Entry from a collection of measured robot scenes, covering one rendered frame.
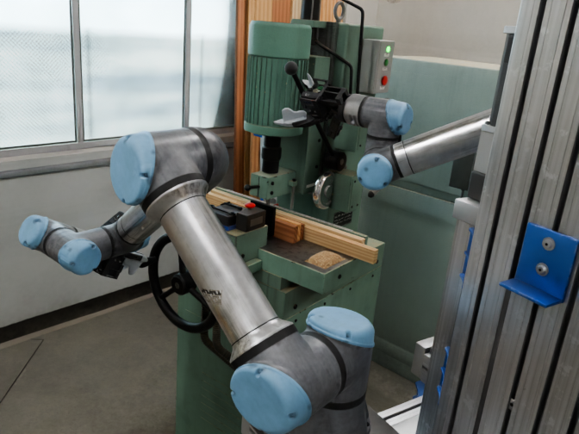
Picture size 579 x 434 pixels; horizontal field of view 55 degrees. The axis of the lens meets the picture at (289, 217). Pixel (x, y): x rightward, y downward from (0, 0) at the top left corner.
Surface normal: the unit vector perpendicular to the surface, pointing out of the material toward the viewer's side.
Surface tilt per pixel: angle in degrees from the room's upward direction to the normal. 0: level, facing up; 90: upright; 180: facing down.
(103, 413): 0
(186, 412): 90
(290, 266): 90
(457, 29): 90
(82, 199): 90
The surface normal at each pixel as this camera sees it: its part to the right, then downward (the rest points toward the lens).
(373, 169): -0.22, 0.30
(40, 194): 0.74, 0.28
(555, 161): -0.84, 0.11
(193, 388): -0.61, 0.21
